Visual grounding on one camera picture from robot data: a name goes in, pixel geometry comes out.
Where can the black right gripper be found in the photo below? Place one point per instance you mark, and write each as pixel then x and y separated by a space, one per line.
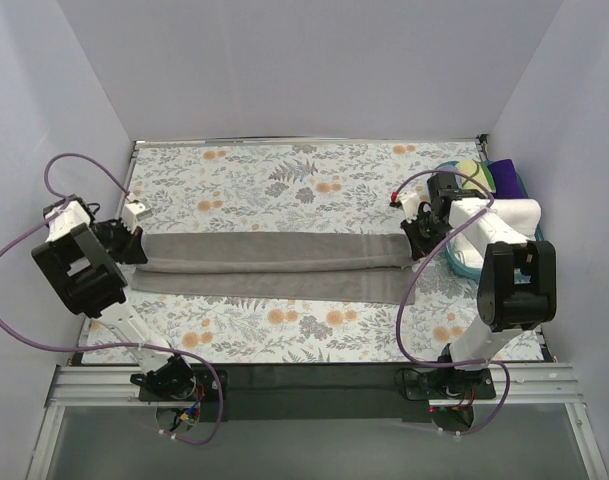
pixel 417 239

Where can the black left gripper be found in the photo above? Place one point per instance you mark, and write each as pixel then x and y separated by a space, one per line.
pixel 129 244

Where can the grey terry towel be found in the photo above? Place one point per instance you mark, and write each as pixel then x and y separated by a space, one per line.
pixel 368 268

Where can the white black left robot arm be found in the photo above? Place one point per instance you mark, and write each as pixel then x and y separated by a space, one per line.
pixel 81 259

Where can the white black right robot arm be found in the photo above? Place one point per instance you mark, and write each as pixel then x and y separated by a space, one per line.
pixel 516 290

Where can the yellow green rolled towel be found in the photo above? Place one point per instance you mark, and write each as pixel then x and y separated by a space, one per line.
pixel 477 175

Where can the purple rolled towel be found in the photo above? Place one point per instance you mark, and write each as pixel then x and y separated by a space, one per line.
pixel 507 183

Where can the white folded towel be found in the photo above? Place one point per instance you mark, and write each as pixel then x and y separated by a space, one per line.
pixel 509 221

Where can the floral patterned table mat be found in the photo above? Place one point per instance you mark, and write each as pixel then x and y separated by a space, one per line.
pixel 302 187

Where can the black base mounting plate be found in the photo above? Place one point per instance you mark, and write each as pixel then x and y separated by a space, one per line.
pixel 320 391

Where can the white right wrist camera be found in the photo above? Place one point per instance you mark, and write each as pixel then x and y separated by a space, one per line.
pixel 409 203

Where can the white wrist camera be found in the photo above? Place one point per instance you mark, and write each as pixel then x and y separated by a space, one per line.
pixel 132 213
pixel 409 203

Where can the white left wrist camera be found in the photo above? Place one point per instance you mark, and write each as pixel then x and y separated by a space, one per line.
pixel 132 213

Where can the aluminium frame rail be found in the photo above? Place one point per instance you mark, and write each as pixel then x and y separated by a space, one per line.
pixel 525 383

